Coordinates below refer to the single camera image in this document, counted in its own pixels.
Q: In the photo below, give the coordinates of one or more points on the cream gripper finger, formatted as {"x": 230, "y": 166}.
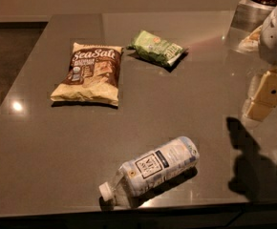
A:
{"x": 262, "y": 95}
{"x": 251, "y": 42}

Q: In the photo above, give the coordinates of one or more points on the brown sea salt chip bag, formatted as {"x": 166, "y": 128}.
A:
{"x": 93, "y": 75}

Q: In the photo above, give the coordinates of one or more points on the silver metal dispenser base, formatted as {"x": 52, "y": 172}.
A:
{"x": 249, "y": 15}

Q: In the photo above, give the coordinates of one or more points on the blue label plastic water bottle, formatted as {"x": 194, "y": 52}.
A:
{"x": 138, "y": 176}

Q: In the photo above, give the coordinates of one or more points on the green snack bag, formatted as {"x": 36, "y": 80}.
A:
{"x": 156, "y": 50}

